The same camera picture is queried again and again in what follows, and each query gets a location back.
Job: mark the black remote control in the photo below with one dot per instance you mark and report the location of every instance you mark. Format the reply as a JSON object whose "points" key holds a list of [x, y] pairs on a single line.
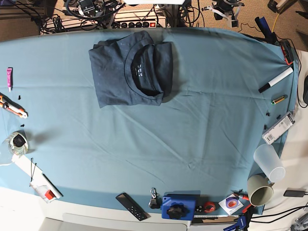
{"points": [[131, 206]]}

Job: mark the white packaged box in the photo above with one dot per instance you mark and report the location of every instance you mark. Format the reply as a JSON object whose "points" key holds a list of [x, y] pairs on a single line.
{"points": [[279, 128]]}

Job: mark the white paper strip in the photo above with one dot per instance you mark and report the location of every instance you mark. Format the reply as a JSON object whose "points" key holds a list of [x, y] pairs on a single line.
{"points": [[39, 182]]}

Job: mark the red tape roll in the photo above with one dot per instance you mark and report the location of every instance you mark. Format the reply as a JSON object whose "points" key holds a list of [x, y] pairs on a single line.
{"points": [[209, 207]]}

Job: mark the red handled pliers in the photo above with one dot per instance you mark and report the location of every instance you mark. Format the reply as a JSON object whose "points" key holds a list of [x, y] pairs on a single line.
{"points": [[241, 195]]}

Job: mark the white black marker pen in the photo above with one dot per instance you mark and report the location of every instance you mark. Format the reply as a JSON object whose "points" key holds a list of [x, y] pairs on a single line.
{"points": [[277, 79]]}

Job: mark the orange utility knife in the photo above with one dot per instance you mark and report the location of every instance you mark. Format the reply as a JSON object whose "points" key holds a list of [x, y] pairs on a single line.
{"points": [[12, 107]]}

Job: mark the purple disc sleeve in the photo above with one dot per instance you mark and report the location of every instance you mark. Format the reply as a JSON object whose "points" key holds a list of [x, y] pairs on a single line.
{"points": [[231, 204]]}

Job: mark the clear tape roll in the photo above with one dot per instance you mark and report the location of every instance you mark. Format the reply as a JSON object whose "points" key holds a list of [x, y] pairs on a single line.
{"points": [[17, 144]]}

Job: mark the black key fob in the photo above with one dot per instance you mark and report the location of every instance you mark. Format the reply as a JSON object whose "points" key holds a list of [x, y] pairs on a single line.
{"points": [[155, 201]]}

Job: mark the dark blue T-shirt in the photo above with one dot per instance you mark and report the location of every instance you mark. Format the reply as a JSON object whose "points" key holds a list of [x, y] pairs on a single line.
{"points": [[132, 70]]}

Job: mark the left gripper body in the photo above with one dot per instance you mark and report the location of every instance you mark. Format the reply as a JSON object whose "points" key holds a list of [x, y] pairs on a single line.
{"points": [[227, 9]]}

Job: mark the blue box with knob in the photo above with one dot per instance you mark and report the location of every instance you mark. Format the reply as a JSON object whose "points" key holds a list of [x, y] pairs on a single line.
{"points": [[178, 207]]}

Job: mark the translucent plastic cup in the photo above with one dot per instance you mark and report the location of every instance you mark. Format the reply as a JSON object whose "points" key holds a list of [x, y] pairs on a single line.
{"points": [[269, 162]]}

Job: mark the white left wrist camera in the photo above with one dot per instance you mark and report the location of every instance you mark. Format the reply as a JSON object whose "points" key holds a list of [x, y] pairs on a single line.
{"points": [[233, 23]]}

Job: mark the blue clamp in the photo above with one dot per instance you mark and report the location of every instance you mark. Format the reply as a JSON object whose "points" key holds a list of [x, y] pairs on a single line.
{"points": [[241, 224]]}

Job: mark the black cable ties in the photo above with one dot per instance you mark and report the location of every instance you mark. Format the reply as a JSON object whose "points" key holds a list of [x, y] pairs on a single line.
{"points": [[32, 169]]}

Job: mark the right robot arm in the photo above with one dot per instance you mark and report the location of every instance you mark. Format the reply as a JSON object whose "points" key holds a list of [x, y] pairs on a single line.
{"points": [[93, 14]]}

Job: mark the white power strip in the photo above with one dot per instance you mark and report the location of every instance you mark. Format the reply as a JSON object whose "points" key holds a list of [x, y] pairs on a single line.
{"points": [[147, 18]]}

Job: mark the gold AA battery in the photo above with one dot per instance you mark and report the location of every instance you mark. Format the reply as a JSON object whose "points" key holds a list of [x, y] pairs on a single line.
{"points": [[278, 100]]}

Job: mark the pink glue tube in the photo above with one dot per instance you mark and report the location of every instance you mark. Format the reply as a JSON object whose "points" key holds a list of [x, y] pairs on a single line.
{"points": [[9, 78]]}

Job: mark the white red syringe package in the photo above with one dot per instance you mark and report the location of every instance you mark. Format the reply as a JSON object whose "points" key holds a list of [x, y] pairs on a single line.
{"points": [[44, 192]]}

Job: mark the black power adapter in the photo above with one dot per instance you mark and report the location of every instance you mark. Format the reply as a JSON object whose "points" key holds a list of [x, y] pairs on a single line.
{"points": [[295, 193]]}

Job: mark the black orange tool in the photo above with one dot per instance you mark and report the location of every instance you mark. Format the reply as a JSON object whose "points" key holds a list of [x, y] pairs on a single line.
{"points": [[287, 51]]}

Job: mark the light blue table cloth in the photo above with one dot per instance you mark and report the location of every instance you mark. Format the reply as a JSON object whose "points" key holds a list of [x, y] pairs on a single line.
{"points": [[200, 140]]}

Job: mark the beige green mug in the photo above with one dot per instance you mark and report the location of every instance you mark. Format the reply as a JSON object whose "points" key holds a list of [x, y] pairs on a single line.
{"points": [[259, 190]]}

